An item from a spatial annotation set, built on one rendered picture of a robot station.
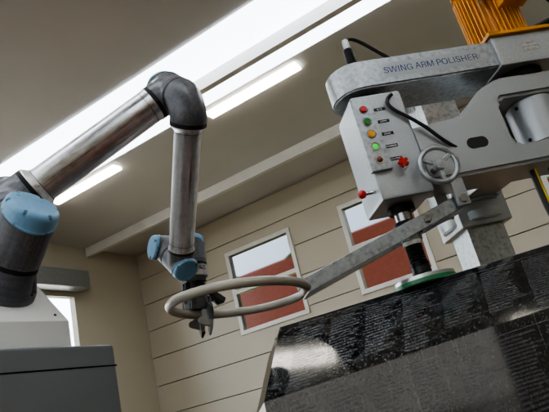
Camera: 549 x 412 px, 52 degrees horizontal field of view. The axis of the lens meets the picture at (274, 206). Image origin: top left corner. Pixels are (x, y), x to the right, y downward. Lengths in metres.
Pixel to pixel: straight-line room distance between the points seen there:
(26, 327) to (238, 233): 8.33
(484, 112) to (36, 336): 1.71
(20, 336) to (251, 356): 8.06
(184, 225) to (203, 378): 8.35
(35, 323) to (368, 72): 1.43
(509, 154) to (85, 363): 1.60
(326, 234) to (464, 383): 7.34
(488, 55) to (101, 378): 1.82
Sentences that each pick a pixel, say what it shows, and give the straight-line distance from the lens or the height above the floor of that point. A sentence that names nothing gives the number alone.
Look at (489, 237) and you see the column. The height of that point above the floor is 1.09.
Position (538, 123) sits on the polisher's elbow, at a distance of 2.40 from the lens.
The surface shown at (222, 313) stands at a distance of 2.12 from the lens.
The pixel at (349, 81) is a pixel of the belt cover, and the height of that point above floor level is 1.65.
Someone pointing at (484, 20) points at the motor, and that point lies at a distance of 2.61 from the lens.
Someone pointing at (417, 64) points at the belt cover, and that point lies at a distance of 2.30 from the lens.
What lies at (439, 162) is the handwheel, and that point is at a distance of 2.04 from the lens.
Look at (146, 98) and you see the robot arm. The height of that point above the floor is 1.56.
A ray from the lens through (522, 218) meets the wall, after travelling 8.15.
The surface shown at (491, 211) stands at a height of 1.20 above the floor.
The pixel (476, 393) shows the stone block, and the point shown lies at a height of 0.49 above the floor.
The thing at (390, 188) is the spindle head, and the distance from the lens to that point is 2.01.
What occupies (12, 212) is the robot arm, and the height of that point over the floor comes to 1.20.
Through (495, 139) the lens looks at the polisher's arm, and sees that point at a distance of 2.26.
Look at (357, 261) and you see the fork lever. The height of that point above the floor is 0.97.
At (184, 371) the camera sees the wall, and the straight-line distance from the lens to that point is 10.41.
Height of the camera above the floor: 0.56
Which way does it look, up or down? 20 degrees up
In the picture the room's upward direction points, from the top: 14 degrees counter-clockwise
